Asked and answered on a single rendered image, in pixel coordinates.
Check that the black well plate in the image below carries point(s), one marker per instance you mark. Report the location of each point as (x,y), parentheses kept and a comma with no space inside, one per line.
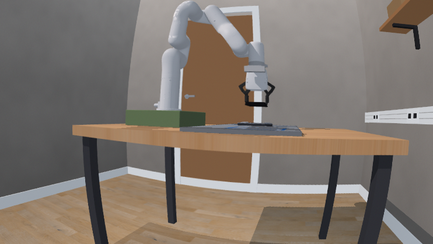
(256,103)

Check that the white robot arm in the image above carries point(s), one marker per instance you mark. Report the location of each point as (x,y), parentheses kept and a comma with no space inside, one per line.
(174,59)

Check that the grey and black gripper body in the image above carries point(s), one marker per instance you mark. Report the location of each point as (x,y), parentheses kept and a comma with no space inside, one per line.
(257,81)

